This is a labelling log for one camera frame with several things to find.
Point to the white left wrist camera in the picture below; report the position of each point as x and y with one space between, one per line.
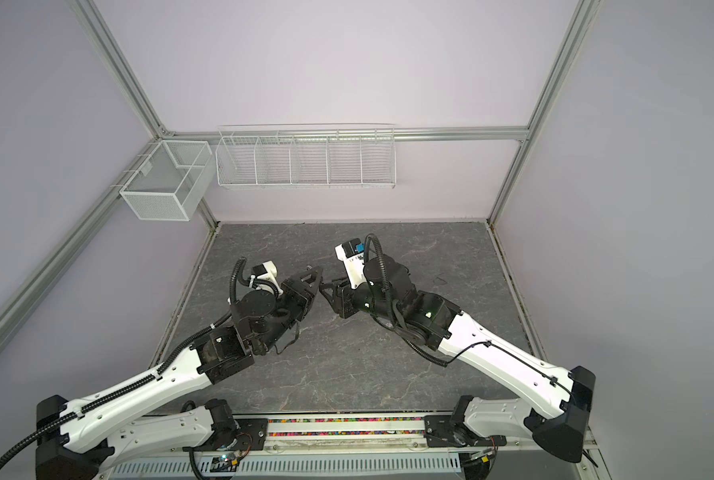
264 277

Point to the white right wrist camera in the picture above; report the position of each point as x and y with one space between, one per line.
351 254

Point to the long white wire basket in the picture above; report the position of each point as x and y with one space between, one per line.
346 155

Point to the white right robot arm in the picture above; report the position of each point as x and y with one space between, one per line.
554 403

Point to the white mesh box basket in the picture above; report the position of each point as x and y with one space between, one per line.
171 181

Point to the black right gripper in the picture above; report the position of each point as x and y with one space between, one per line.
346 304

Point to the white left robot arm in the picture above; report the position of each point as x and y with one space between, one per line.
81 438

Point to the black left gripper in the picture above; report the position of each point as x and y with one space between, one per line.
301 291

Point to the aluminium frame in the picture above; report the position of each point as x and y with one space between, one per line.
38 285

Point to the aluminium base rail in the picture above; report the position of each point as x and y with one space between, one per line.
327 446

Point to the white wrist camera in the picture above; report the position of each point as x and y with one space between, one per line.
351 254
264 277

